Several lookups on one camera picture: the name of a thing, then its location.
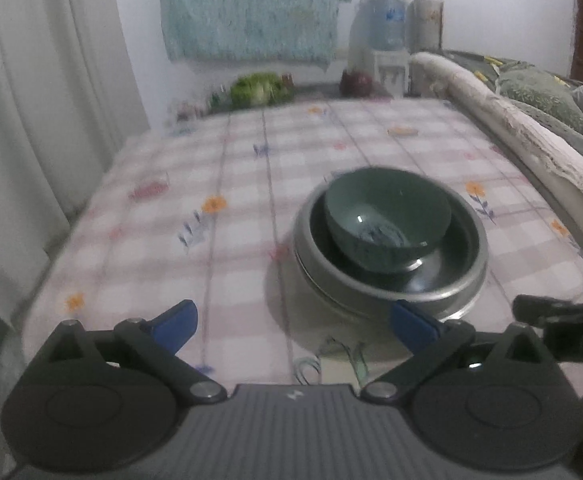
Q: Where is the white crocheted cover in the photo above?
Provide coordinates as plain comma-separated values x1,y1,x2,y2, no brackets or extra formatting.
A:
410,51,583,202

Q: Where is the blue floral wall cloth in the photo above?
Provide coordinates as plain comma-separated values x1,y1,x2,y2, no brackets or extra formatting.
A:
158,0,355,67

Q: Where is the grey bed sheet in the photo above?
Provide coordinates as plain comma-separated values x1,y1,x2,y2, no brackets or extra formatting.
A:
444,49,577,86

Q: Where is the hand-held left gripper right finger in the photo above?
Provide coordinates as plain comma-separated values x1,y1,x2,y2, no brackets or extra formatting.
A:
360,299,553,405

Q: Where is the white curtain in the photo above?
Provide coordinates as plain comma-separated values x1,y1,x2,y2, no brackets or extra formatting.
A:
0,0,151,323

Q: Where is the dark grey low table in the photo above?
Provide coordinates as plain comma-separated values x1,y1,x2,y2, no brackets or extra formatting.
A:
206,77,397,111

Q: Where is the grey tall canister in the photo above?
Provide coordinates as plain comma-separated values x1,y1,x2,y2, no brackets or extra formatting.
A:
410,0,445,57

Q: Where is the green ceramic bowl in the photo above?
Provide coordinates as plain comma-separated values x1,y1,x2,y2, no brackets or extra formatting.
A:
324,167,453,275

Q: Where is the steel bowl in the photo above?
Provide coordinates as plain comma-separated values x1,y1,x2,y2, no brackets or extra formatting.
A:
293,174,491,322

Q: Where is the green leaf print pillow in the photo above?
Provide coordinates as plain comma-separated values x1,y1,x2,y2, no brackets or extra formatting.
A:
495,66,583,155

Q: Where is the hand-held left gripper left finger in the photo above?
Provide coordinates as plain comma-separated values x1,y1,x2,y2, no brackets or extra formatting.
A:
34,299,228,405

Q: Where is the green leafy vegetable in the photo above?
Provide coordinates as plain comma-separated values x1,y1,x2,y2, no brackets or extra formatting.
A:
229,72,293,109

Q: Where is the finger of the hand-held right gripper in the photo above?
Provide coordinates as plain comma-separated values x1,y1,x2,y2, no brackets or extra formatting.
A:
513,293,583,327

